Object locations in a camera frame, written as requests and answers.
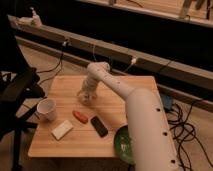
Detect white rectangular block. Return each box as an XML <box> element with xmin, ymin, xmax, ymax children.
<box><xmin>51</xmin><ymin>120</ymin><xmax>73</xmax><ymax>140</ymax></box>

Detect green ceramic bowl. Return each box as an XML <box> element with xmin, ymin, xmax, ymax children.
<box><xmin>114</xmin><ymin>125</ymin><xmax>134</xmax><ymax>165</ymax></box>

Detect white paper cup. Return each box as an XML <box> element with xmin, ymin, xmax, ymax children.
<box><xmin>37</xmin><ymin>98</ymin><xmax>57</xmax><ymax>121</ymax></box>

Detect blue box on floor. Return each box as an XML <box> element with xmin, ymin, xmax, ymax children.
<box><xmin>160</xmin><ymin>94</ymin><xmax>173</xmax><ymax>111</ymax></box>

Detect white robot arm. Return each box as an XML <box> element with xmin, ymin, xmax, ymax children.
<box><xmin>78</xmin><ymin>62</ymin><xmax>180</xmax><ymax>171</ymax></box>

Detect white bottle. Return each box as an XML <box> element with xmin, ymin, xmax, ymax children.
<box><xmin>82</xmin><ymin>98</ymin><xmax>93</xmax><ymax>106</ymax></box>

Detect wooden table board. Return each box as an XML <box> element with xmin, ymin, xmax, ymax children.
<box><xmin>27</xmin><ymin>75</ymin><xmax>178</xmax><ymax>159</ymax></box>

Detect orange carrot toy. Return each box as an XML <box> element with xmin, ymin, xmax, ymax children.
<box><xmin>73</xmin><ymin>111</ymin><xmax>88</xmax><ymax>124</ymax></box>

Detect grey metal rail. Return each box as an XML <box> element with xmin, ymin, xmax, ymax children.
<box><xmin>9</xmin><ymin>16</ymin><xmax>213</xmax><ymax>84</ymax></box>

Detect black office chair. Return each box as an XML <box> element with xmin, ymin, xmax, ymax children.
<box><xmin>0</xmin><ymin>10</ymin><xmax>45</xmax><ymax>171</ymax></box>

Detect black remote control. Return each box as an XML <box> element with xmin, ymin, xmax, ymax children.
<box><xmin>90</xmin><ymin>116</ymin><xmax>108</xmax><ymax>137</ymax></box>

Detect black floor cables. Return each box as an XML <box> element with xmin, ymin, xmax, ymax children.
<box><xmin>165</xmin><ymin>103</ymin><xmax>213</xmax><ymax>171</ymax></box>

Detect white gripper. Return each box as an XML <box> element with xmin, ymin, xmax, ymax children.
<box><xmin>77</xmin><ymin>88</ymin><xmax>97</xmax><ymax>102</ymax></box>

